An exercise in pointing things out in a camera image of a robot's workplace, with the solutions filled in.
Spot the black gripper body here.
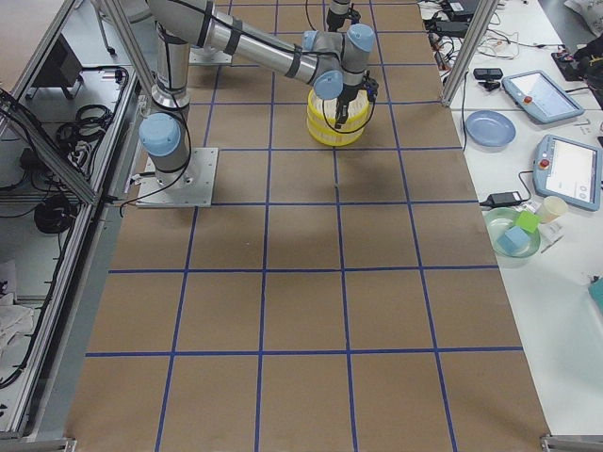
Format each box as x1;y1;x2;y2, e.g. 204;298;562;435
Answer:
336;71;379;108

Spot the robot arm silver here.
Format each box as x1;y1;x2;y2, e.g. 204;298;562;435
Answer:
326;0;361;32
148;1;378;133

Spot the black webcam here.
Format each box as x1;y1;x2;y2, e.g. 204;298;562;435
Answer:
473;68;503;92

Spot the blue plate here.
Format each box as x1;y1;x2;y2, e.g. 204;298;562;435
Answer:
465;110;516;148

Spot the teach pendant upper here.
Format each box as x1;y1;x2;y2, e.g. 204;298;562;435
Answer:
501;70;584;123

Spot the teach pendant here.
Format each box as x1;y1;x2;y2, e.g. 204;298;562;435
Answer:
501;70;584;123
532;135;602;212

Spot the black power adapter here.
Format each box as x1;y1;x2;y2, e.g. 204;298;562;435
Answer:
480;191;526;209

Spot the green foam cube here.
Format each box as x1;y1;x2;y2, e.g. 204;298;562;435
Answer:
514;210;541;234

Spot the teach pendant lower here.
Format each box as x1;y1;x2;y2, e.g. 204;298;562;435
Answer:
532;135;602;212

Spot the blue foam cube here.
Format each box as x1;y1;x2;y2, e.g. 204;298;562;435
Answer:
497;226;530;255

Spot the paper cup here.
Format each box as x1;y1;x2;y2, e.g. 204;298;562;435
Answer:
537;196;568;223

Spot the white cloth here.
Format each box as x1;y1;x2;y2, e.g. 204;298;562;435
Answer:
0;261;35;359

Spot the aluminium frame post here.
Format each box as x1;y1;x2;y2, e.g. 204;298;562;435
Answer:
441;0;497;107

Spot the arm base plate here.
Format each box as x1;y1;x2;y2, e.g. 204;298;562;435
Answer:
136;148;219;208
188;46;232;66

